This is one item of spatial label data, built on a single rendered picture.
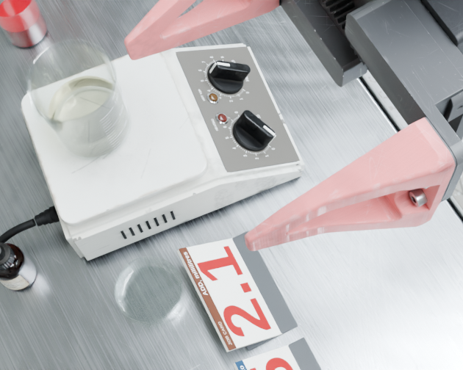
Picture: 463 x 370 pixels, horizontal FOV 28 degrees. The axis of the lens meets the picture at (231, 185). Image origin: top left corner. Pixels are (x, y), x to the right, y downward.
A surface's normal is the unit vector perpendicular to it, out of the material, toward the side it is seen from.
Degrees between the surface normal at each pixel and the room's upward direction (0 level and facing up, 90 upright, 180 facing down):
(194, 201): 90
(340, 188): 22
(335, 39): 1
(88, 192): 0
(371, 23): 1
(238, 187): 90
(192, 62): 30
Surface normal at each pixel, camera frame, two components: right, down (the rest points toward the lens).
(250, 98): 0.41, -0.49
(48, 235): -0.06, -0.35
